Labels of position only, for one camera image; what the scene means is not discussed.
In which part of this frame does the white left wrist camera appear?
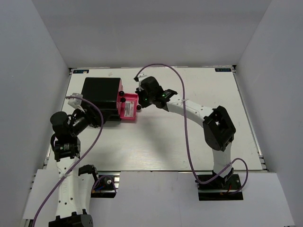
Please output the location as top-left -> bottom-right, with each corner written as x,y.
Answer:
65,93 -> 84,111

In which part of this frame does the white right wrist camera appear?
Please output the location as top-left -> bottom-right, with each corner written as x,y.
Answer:
134,73 -> 146,91

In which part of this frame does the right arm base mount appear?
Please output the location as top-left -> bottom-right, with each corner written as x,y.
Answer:
197,174 -> 243,201

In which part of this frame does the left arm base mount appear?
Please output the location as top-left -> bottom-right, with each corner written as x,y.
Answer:
91,172 -> 120,198

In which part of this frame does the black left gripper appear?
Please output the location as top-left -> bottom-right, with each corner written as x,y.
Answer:
69,104 -> 112,136

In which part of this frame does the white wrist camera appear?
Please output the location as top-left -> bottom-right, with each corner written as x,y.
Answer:
65,93 -> 84,111
134,73 -> 146,91

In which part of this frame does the clear false eyelash box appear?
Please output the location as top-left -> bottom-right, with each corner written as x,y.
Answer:
124,101 -> 135,118

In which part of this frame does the pink black makeup drawer organizer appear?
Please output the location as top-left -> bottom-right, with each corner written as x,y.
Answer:
81,77 -> 142,122

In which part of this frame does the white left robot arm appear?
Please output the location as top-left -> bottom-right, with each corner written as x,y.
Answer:
48,106 -> 102,227

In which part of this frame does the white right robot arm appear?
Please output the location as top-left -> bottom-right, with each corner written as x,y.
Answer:
134,76 -> 236,189

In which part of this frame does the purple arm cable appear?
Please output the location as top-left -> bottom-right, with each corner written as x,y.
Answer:
32,96 -> 118,227
134,63 -> 249,195

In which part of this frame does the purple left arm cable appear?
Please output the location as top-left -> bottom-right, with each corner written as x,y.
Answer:
32,96 -> 118,227

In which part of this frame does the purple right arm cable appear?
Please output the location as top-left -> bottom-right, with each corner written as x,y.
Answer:
134,63 -> 249,195

